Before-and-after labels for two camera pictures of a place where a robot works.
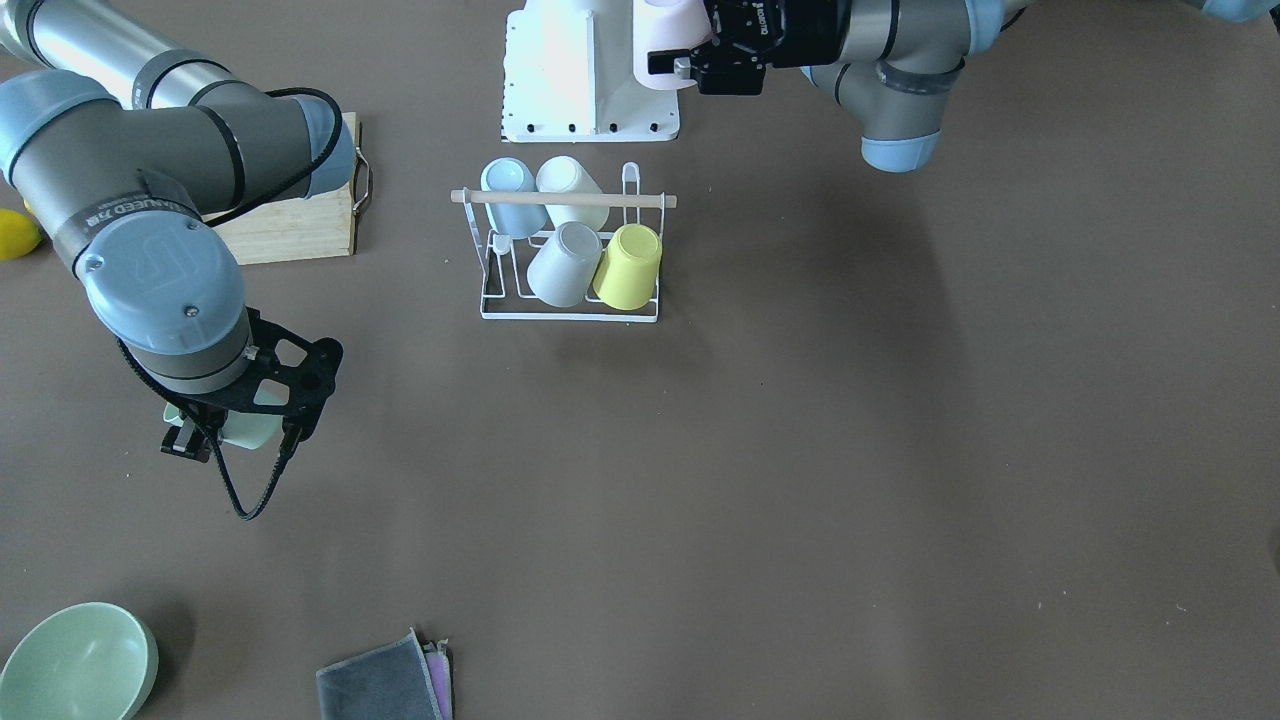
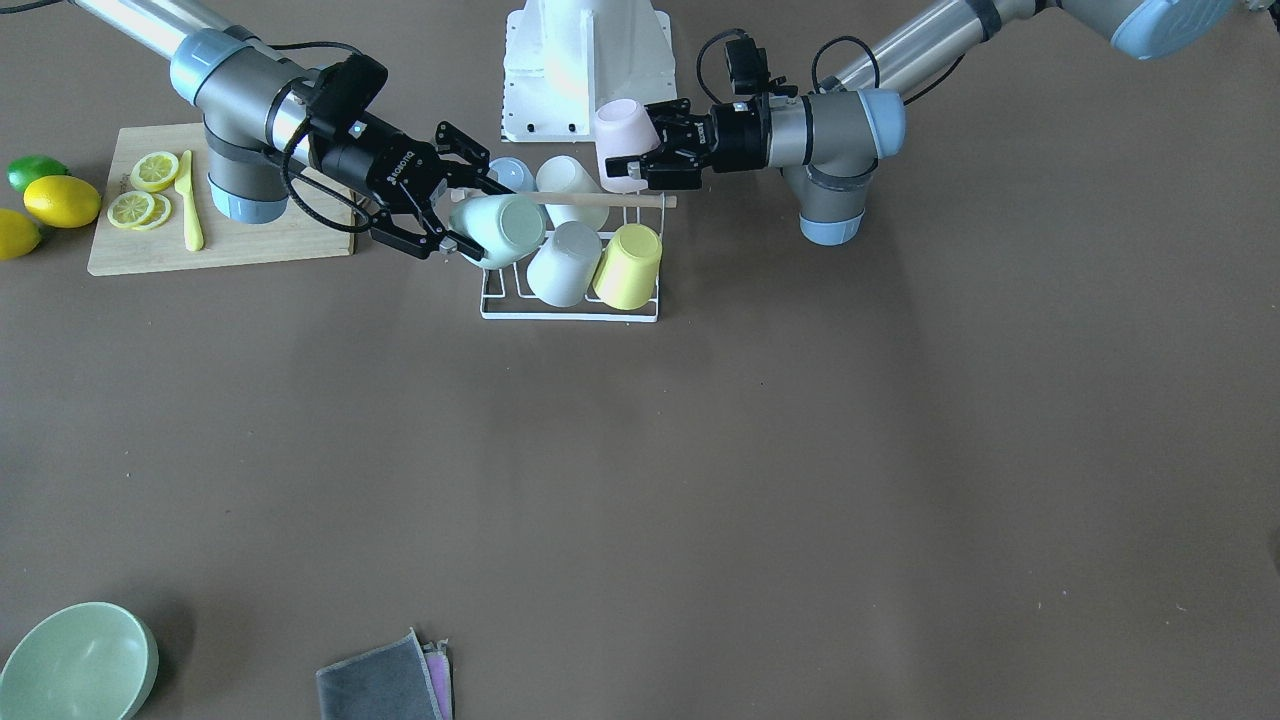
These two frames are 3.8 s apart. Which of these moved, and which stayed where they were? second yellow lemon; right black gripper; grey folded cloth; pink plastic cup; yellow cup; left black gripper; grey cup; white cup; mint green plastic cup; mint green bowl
Moved: left black gripper; mint green plastic cup; right black gripper; pink plastic cup
Stayed: yellow cup; mint green bowl; grey cup; second yellow lemon; grey folded cloth; white cup
